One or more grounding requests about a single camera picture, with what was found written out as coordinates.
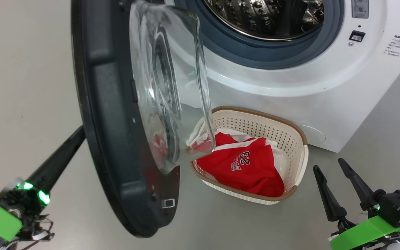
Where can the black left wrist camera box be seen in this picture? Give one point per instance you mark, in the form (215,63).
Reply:
(16,201)

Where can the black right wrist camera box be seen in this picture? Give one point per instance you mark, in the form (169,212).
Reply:
(398,206)

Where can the steel washer drum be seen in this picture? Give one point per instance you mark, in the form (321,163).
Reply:
(266,17)

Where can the round white filter cover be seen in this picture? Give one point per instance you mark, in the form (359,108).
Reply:
(313,133)

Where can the white front-load washing machine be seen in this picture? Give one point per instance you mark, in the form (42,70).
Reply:
(325,97)

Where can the red and white garment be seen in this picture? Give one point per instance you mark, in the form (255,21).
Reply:
(226,137)

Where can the washing machine door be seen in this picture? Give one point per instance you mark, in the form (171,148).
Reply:
(109,121)

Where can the grey warning sticker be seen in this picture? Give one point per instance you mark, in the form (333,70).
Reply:
(360,8)

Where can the cream perforated laundry basket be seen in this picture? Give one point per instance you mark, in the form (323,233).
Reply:
(290,139)

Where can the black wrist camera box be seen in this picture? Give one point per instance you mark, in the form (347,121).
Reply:
(16,201)
(398,206)

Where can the red basketball jersey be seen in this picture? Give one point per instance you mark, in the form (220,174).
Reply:
(248,173)

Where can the grey rubber door gasket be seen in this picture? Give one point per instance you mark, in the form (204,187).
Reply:
(255,52)

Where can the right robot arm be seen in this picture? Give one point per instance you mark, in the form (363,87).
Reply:
(394,246)

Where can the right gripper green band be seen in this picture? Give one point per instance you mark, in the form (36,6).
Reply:
(363,232)

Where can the black door lock socket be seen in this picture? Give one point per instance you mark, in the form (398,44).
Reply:
(357,36)

